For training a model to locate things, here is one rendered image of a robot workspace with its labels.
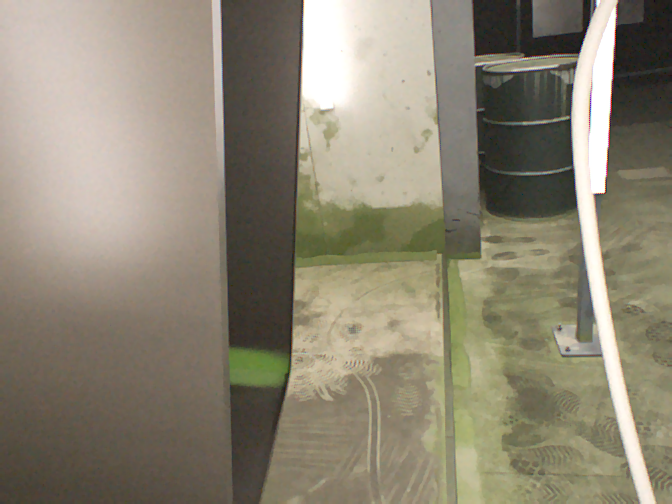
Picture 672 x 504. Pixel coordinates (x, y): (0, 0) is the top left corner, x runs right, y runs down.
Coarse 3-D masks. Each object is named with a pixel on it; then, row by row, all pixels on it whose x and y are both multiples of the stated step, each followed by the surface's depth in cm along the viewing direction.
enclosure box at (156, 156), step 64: (0, 0) 43; (64, 0) 43; (128, 0) 42; (192, 0) 42; (256, 0) 96; (0, 64) 45; (64, 64) 45; (128, 64) 44; (192, 64) 44; (256, 64) 101; (0, 128) 47; (64, 128) 47; (128, 128) 47; (192, 128) 46; (256, 128) 106; (0, 192) 50; (64, 192) 50; (128, 192) 49; (192, 192) 49; (256, 192) 111; (0, 256) 53; (64, 256) 52; (128, 256) 52; (192, 256) 51; (256, 256) 118; (0, 320) 56; (64, 320) 56; (128, 320) 55; (192, 320) 54; (256, 320) 125; (0, 384) 60; (64, 384) 59; (128, 384) 59; (192, 384) 58; (256, 384) 125; (0, 448) 64; (64, 448) 63; (128, 448) 63; (192, 448) 62; (256, 448) 107
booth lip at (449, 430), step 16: (448, 304) 235; (448, 320) 221; (448, 336) 210; (448, 352) 200; (448, 368) 191; (448, 384) 183; (448, 400) 175; (448, 416) 169; (448, 432) 162; (448, 448) 156; (448, 464) 151; (448, 480) 146; (448, 496) 141
